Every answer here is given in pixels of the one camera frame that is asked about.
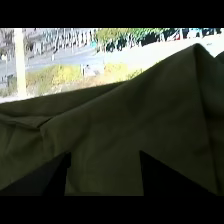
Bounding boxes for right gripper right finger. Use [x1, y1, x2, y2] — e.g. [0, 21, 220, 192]
[138, 150, 216, 197]

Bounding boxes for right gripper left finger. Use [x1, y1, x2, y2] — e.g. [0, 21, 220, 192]
[0, 151, 72, 197]

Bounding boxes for olive green garment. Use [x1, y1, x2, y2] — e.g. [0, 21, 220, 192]
[0, 43, 224, 197]

